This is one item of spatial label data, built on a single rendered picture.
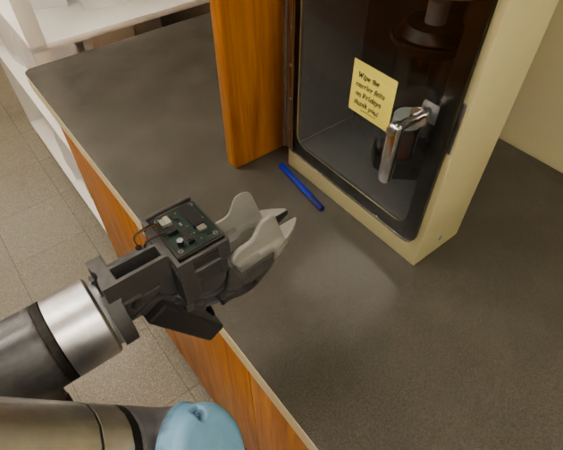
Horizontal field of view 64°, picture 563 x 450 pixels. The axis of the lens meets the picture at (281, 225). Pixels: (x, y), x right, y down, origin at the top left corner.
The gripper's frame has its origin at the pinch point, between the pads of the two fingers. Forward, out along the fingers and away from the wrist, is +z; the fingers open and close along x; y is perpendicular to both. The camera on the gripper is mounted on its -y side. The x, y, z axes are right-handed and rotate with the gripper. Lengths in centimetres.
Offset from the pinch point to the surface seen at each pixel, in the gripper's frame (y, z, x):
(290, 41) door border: 5.3, 21.4, 24.8
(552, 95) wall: -9, 65, 1
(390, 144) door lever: 3.7, 16.2, -0.5
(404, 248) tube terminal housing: -18.4, 22.5, -3.0
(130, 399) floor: -114, -25, 51
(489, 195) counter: -21, 46, -3
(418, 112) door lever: 6.2, 21.0, -0.2
